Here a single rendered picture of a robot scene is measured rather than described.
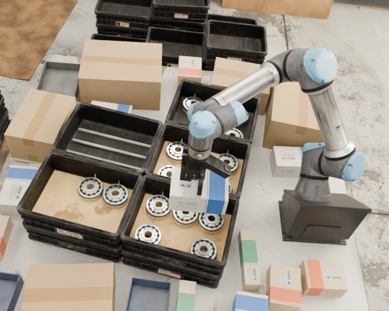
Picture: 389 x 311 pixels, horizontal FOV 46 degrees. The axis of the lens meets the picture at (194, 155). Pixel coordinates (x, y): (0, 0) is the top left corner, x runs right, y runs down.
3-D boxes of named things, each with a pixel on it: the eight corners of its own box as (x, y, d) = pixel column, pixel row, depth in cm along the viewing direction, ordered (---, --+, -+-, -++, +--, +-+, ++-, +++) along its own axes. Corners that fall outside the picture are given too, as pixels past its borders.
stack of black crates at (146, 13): (153, 32, 368) (154, -6, 341) (149, 55, 349) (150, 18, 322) (104, 26, 366) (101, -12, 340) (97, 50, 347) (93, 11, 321)
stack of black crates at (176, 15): (204, 36, 371) (210, -16, 335) (202, 62, 350) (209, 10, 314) (152, 29, 369) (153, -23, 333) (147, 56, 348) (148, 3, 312)
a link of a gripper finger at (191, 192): (182, 203, 154) (184, 178, 152) (199, 205, 155) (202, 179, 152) (182, 207, 151) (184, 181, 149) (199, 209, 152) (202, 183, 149)
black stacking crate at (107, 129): (162, 139, 211) (163, 122, 202) (142, 189, 192) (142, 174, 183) (81, 119, 214) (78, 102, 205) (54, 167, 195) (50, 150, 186)
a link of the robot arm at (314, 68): (341, 165, 185) (300, 42, 162) (373, 171, 173) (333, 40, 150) (323, 182, 181) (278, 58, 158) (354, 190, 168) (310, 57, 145)
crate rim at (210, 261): (239, 201, 182) (240, 198, 180) (225, 269, 163) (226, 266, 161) (143, 177, 185) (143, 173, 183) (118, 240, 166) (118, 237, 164)
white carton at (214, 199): (225, 187, 168) (228, 172, 161) (224, 215, 161) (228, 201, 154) (171, 181, 167) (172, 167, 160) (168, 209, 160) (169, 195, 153)
